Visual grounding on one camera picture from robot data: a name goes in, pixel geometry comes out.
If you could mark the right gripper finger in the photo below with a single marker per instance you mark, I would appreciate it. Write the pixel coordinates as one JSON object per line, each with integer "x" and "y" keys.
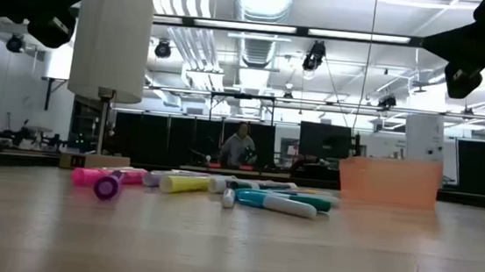
{"x": 467, "y": 37}
{"x": 465, "y": 54}

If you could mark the yellow highlighter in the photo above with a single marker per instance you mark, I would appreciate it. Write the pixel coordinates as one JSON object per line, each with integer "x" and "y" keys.
{"x": 181, "y": 184}

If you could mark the dark purple highlighter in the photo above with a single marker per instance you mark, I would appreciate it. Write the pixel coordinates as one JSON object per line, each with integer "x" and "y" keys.
{"x": 107, "y": 187}

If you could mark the white column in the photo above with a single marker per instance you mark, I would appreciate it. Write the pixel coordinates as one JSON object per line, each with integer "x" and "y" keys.
{"x": 423, "y": 136}

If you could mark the orange plastic bin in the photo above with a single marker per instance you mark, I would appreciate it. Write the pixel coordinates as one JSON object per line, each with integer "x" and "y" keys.
{"x": 390, "y": 182}

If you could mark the black monitor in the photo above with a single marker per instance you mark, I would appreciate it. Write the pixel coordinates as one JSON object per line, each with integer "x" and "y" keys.
{"x": 325, "y": 141}

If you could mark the turquoise mini marker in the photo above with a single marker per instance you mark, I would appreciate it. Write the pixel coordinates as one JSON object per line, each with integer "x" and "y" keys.
{"x": 280, "y": 204}

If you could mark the black partition panel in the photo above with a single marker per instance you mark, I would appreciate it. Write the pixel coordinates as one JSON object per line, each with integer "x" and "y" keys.
{"x": 158, "y": 137}
{"x": 479, "y": 167}

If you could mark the white shade table lamp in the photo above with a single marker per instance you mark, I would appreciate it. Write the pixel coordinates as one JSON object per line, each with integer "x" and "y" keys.
{"x": 110, "y": 36}

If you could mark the green mini marker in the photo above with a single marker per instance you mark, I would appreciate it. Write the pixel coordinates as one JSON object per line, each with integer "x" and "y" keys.
{"x": 316, "y": 203}

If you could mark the black ceiling spotlight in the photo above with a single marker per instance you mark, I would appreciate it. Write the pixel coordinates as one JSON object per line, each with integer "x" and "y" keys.
{"x": 315, "y": 54}
{"x": 163, "y": 49}
{"x": 15, "y": 43}
{"x": 387, "y": 101}

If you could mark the white light strip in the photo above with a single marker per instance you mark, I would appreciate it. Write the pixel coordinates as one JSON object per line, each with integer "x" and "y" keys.
{"x": 359, "y": 36}
{"x": 244, "y": 26}

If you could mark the black overhead frame bar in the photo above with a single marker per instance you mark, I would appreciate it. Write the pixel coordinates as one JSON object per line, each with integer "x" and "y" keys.
{"x": 302, "y": 31}

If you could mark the black background robot arms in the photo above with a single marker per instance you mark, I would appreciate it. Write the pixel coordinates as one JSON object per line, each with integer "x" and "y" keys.
{"x": 27, "y": 135}

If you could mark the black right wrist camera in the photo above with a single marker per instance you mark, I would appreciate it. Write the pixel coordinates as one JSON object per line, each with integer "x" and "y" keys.
{"x": 460, "y": 82}

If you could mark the person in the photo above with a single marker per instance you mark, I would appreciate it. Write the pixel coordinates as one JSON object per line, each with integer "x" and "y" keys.
{"x": 237, "y": 149}

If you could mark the teal capped grey marker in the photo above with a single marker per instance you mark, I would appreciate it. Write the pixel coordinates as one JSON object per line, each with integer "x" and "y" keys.
{"x": 244, "y": 185}

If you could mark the pink highlighter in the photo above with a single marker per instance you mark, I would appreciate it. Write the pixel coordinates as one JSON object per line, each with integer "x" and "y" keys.
{"x": 89, "y": 176}

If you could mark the white fat marker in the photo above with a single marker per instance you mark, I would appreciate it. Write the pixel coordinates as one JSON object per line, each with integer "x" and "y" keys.
{"x": 218, "y": 184}

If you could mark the purple mini marker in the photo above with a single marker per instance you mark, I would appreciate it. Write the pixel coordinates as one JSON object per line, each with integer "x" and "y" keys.
{"x": 228, "y": 198}

